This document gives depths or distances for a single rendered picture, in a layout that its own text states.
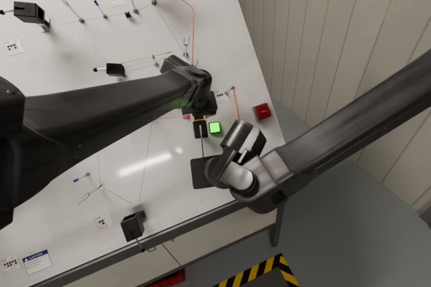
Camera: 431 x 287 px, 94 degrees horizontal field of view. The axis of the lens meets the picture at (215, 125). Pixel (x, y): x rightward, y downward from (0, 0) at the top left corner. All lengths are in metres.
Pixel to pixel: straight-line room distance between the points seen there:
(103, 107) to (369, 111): 0.32
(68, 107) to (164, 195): 0.61
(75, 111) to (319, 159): 0.28
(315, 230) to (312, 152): 1.46
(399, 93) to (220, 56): 0.58
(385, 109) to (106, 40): 0.78
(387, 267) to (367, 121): 1.54
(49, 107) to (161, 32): 0.66
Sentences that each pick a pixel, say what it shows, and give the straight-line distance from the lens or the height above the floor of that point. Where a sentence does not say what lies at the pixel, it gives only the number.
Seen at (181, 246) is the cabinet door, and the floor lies 0.61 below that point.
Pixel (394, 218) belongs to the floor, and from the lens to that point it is 2.00.
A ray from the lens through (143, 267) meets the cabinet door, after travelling 1.14.
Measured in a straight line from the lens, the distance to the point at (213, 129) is 0.73.
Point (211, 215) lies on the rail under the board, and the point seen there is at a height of 0.85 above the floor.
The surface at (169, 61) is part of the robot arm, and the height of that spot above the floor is 1.40.
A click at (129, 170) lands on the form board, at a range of 0.77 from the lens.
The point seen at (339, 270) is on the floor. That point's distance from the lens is 1.70.
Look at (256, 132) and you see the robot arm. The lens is 0.36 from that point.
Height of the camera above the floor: 1.58
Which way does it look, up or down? 40 degrees down
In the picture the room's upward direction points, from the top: 11 degrees counter-clockwise
